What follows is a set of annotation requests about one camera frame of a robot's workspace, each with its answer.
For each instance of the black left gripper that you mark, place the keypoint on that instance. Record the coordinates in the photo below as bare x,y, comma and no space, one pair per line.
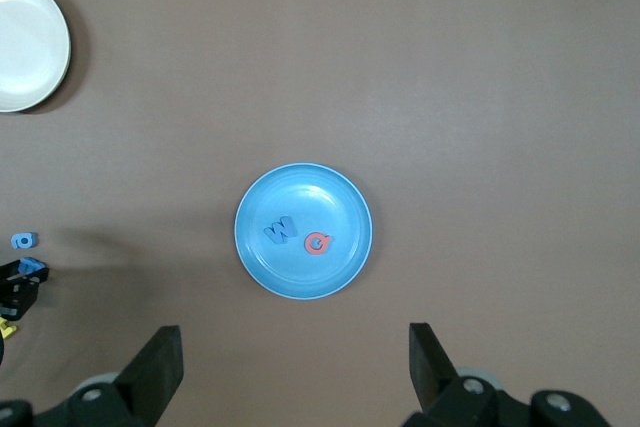
17,299

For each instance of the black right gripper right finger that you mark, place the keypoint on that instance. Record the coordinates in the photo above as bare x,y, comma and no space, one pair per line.
435,382

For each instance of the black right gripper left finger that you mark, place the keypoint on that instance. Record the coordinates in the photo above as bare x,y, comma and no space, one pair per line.
150,377

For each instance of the blue foam letter e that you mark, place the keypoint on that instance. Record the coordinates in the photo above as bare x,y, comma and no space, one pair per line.
31,263

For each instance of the blue foam letter a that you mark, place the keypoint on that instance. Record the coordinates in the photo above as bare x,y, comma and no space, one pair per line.
33,242

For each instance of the yellow foam letter H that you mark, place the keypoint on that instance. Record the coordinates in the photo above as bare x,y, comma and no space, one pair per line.
7,331

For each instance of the blue foam letter W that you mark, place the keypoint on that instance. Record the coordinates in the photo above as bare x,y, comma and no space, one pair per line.
274,236

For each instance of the red foam letter Q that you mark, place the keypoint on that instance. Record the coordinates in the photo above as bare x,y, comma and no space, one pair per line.
307,243

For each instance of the blue plate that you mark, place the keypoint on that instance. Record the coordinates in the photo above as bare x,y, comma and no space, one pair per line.
330,197

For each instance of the beige plate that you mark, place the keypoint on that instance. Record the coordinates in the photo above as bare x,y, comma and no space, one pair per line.
25,47

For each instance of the brown table cover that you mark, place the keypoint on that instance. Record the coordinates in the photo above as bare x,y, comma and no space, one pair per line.
450,97

